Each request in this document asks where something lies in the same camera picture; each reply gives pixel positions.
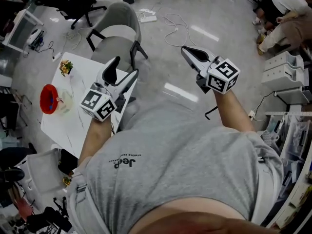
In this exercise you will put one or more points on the white floor device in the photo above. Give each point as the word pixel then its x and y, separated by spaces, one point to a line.
pixel 35 36

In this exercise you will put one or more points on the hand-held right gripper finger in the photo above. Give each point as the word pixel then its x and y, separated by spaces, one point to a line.
pixel 192 62
pixel 203 53

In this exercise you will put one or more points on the white drawer unit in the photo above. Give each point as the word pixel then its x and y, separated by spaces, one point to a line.
pixel 284 60
pixel 282 78

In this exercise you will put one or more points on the grey upholstered chair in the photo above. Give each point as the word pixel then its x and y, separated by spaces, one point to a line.
pixel 117 33

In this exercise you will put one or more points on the person's grey t-shirt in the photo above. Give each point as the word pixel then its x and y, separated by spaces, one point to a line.
pixel 182 167

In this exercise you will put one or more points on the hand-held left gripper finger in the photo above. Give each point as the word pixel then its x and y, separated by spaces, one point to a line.
pixel 129 82
pixel 109 69

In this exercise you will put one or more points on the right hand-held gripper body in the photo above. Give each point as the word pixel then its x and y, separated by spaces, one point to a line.
pixel 223 77

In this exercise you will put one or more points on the potted orange flowers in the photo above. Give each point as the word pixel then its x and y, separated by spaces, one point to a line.
pixel 65 67
pixel 66 180

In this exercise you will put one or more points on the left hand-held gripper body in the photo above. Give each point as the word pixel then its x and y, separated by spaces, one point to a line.
pixel 97 103

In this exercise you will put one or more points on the black office chair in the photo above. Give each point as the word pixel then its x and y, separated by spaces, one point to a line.
pixel 75 1

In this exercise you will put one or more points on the white shelf rack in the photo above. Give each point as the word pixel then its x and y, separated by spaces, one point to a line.
pixel 295 140

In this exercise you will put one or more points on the person's head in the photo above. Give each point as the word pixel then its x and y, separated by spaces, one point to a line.
pixel 195 223

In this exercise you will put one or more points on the red-rimmed fabric storage bag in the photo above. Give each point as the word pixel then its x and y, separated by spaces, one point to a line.
pixel 46 94

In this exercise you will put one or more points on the person's right forearm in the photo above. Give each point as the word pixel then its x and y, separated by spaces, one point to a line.
pixel 231 111

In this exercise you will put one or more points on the white power strip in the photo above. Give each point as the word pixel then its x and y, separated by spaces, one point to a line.
pixel 148 19

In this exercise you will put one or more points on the black bag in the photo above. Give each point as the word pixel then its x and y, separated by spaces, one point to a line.
pixel 68 162

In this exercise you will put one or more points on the small white table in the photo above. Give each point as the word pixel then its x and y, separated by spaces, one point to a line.
pixel 18 30

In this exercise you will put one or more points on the person's left forearm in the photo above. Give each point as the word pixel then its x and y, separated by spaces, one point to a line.
pixel 97 135

